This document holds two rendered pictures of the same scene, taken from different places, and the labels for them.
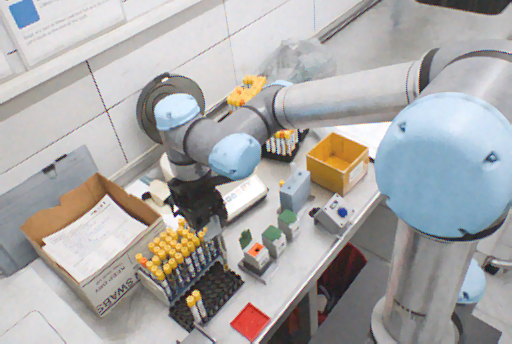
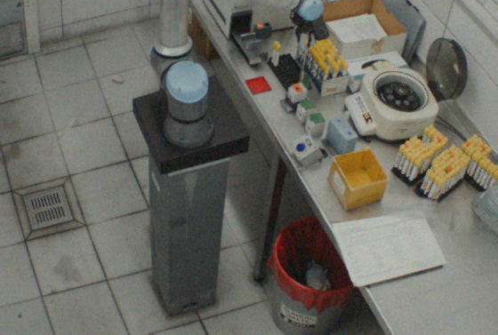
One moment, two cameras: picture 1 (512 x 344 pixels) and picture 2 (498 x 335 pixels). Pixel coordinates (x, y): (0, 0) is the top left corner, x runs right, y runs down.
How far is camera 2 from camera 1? 2.21 m
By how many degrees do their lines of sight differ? 70
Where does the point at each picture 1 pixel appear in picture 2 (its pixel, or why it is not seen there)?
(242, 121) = not seen: outside the picture
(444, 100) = not seen: outside the picture
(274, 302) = (263, 100)
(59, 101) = not seen: outside the picture
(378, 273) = (236, 131)
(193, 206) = not seen: hidden behind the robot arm
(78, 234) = (370, 28)
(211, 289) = (290, 73)
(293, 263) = (285, 122)
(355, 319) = (215, 105)
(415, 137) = not seen: outside the picture
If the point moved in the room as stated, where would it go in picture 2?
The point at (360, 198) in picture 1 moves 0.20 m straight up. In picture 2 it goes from (319, 188) to (330, 143)
